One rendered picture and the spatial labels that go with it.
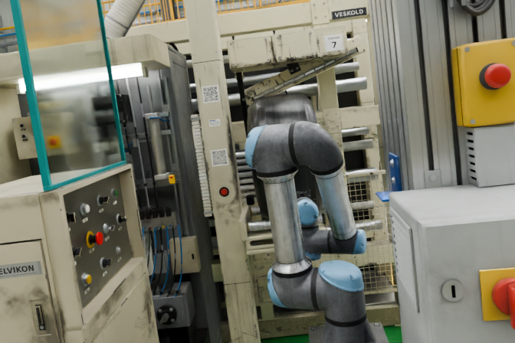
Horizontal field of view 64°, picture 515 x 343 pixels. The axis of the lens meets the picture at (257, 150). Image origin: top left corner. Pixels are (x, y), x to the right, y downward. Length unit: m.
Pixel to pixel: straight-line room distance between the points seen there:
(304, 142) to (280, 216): 0.22
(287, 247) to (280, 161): 0.25
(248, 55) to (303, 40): 0.29
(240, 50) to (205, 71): 0.32
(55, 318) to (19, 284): 0.13
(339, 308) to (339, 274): 0.09
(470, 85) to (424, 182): 0.18
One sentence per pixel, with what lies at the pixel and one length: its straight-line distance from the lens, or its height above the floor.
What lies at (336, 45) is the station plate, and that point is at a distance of 2.16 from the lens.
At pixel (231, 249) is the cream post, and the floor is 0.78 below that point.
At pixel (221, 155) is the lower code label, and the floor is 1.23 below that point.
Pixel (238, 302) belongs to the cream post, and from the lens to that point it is 2.06.
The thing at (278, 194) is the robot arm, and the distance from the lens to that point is 1.11.
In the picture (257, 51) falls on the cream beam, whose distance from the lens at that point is 2.13.
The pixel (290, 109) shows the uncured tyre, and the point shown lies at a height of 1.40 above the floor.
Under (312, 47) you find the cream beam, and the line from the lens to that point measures 2.14.
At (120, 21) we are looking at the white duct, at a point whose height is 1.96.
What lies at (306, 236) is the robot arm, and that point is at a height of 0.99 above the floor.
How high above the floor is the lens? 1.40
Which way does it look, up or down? 5 degrees down
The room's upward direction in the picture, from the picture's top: 7 degrees counter-clockwise
